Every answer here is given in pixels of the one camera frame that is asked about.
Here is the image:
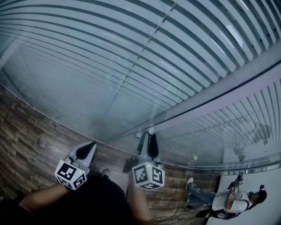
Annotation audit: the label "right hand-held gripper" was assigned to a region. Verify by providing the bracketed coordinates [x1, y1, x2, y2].
[131, 131, 166, 191]

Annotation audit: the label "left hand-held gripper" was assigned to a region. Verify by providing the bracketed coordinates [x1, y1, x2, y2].
[54, 141, 97, 192]

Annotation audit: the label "white window blinds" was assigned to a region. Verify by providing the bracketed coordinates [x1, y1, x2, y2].
[0, 0, 281, 141]
[155, 79, 281, 174]

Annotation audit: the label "person's left forearm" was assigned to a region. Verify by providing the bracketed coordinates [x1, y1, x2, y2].
[18, 182, 69, 213]

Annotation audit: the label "person's right forearm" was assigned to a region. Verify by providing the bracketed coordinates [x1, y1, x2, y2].
[127, 181, 152, 225]

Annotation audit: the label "black gripper-mounted box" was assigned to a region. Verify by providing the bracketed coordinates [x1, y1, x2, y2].
[122, 156, 139, 174]

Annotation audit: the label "person's black clothing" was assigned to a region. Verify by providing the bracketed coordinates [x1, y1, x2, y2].
[0, 174, 133, 225]

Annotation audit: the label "black green floor device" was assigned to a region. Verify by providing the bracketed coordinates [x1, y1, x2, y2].
[195, 208, 221, 220]

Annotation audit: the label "black floor cable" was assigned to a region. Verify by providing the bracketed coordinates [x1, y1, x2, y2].
[153, 205, 197, 225]

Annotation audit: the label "white window frame mullion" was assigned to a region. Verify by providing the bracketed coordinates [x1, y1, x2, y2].
[116, 54, 281, 141]

